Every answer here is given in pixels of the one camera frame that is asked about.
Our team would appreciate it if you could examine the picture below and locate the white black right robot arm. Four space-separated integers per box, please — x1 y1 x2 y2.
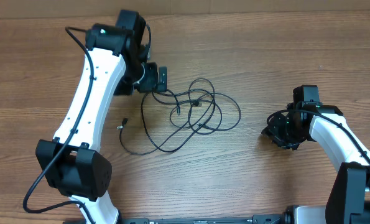
261 85 370 224

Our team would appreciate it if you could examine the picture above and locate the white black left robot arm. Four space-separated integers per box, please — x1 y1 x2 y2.
35 10 167 223

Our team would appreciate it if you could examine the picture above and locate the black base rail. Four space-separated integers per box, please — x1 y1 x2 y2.
117 213 294 224

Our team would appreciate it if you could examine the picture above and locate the brown cardboard wall panel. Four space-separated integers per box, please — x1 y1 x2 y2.
0 0 370 19

